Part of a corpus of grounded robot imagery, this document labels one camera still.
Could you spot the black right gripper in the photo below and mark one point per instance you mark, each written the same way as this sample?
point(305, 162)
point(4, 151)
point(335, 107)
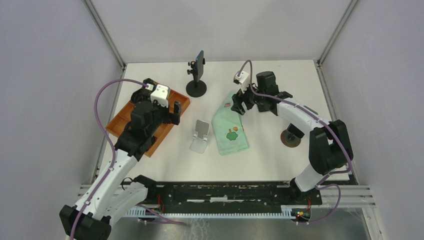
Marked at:
point(237, 107)

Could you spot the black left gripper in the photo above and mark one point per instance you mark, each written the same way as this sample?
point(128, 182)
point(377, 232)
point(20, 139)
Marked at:
point(177, 109)

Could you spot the white folding phone stand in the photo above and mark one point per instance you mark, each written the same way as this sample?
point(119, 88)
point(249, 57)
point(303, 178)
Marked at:
point(200, 137)

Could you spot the black clamp phone stand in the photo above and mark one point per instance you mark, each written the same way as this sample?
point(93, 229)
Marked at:
point(195, 88)

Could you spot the brown round base stand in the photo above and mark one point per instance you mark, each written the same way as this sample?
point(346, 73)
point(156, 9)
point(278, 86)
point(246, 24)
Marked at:
point(290, 137)

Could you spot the blue smartphone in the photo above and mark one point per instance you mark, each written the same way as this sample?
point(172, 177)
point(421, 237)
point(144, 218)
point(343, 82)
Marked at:
point(199, 65)

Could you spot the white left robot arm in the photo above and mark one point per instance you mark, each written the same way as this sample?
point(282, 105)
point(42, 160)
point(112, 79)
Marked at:
point(98, 210)

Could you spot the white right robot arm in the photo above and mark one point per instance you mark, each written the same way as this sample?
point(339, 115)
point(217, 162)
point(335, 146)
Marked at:
point(329, 143)

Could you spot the green cartoon towel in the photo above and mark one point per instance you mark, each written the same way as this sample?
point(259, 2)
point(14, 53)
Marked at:
point(228, 128)

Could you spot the rolled dark patterned tie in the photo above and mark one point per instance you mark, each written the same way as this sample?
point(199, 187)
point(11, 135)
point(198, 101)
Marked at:
point(150, 84)

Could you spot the orange compartment tray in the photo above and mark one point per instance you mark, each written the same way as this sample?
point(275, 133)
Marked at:
point(142, 143)

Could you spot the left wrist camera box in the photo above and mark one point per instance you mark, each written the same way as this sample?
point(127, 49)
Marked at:
point(160, 95)

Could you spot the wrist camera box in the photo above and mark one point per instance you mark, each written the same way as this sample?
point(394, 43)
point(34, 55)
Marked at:
point(160, 95)
point(242, 79)

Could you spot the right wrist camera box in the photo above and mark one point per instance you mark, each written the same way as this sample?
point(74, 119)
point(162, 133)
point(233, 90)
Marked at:
point(242, 79)

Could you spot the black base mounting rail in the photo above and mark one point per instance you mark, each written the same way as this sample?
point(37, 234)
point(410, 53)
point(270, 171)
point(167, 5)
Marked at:
point(234, 197)

